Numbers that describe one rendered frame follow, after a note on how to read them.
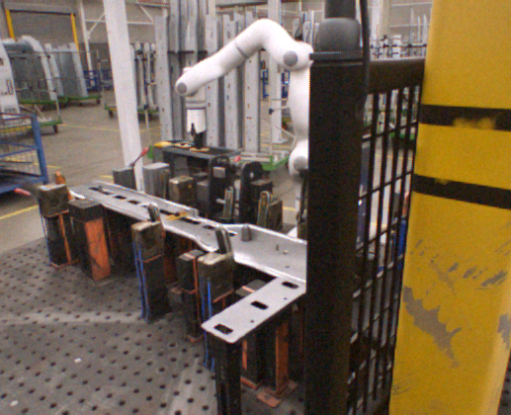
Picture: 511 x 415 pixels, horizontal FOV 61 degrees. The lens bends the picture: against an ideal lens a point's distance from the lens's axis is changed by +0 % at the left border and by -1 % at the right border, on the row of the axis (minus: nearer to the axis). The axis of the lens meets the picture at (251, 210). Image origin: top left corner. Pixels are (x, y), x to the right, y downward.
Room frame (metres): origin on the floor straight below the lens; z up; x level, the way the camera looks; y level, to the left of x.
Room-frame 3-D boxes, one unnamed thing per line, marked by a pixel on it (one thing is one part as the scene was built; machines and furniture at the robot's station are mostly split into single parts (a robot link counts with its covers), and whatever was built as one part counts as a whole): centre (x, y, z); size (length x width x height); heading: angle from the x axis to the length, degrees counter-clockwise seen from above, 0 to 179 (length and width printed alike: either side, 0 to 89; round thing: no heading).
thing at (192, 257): (1.18, 0.18, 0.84); 0.11 x 0.08 x 0.29; 138
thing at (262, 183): (1.50, -0.04, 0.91); 0.07 x 0.05 x 0.42; 138
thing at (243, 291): (0.99, -0.01, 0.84); 0.11 x 0.10 x 0.28; 138
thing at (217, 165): (1.58, 0.06, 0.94); 0.18 x 0.13 x 0.49; 48
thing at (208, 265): (1.07, 0.11, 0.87); 0.12 x 0.09 x 0.35; 138
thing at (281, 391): (0.93, -0.06, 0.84); 0.11 x 0.06 x 0.29; 138
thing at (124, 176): (2.01, 0.60, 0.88); 0.11 x 0.10 x 0.36; 138
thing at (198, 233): (1.50, 0.29, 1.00); 1.38 x 0.22 x 0.02; 48
